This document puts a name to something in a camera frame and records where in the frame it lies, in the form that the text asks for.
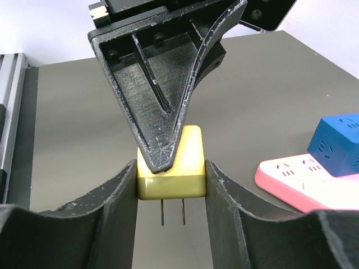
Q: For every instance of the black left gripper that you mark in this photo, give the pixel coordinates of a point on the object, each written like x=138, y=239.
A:
x=154, y=54

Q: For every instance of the aluminium frame rail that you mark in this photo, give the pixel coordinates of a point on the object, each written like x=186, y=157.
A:
x=13, y=67

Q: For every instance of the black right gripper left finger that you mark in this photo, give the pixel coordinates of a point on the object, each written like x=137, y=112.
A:
x=96, y=230

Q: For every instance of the blue cube socket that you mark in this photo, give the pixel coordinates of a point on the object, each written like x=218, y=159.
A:
x=334, y=144

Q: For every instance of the yellow plug adapter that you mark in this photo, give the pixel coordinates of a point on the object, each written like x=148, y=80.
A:
x=185, y=179

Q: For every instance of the pink triangular power strip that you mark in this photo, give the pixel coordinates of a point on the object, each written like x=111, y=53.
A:
x=303, y=183

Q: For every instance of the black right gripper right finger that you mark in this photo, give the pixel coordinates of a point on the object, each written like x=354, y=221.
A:
x=247, y=231

